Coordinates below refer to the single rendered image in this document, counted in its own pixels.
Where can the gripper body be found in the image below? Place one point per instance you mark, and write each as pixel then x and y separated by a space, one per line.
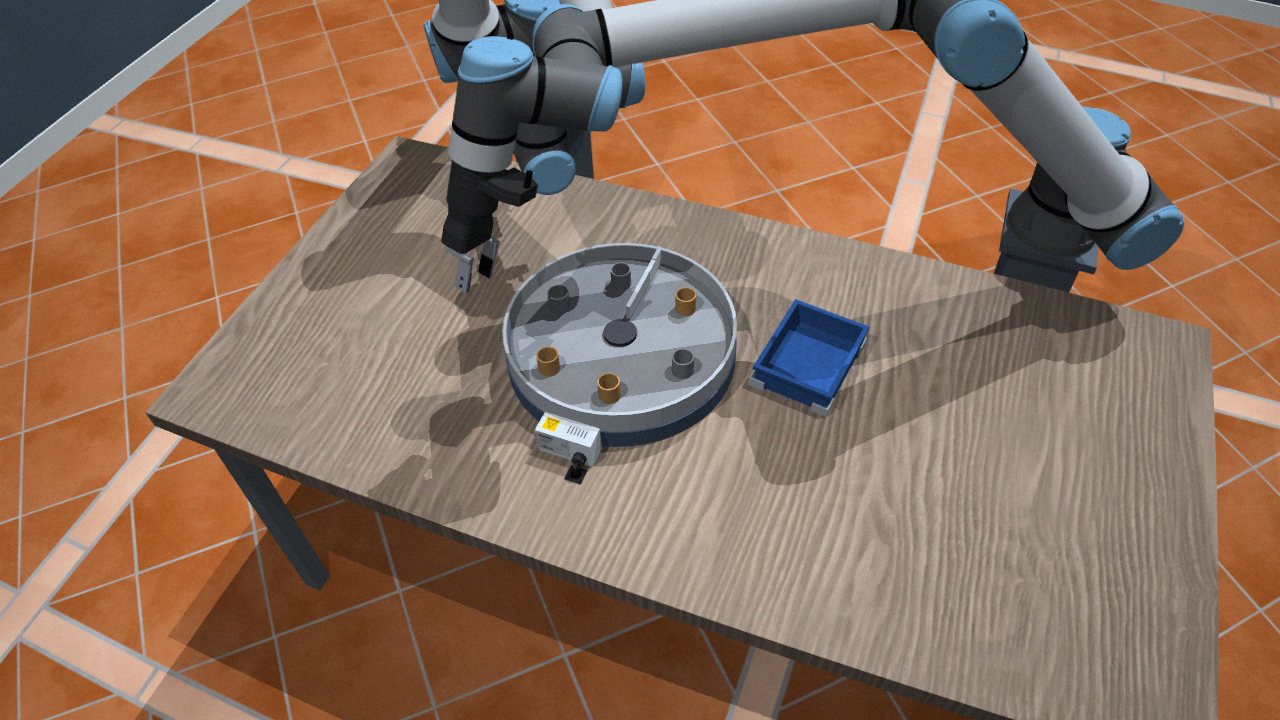
pixel 470 210

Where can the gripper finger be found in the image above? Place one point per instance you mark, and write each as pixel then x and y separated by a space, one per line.
pixel 488 258
pixel 464 272

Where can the bronze bushing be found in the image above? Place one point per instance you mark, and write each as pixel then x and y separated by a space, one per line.
pixel 548 361
pixel 609 387
pixel 685 301

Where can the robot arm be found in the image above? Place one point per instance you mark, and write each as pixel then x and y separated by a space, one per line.
pixel 800 30
pixel 465 15

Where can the grey turntable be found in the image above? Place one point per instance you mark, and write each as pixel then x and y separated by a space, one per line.
pixel 700 340

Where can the blue crate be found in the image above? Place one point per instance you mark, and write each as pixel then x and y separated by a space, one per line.
pixel 810 355

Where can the steel bushing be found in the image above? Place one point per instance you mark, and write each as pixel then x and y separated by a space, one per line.
pixel 557 294
pixel 683 363
pixel 621 277

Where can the white control box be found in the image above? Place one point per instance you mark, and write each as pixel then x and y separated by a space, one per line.
pixel 567 438

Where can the wooden table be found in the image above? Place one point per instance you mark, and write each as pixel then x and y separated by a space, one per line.
pixel 900 550

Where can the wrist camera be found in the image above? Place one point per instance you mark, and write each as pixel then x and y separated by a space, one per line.
pixel 515 188

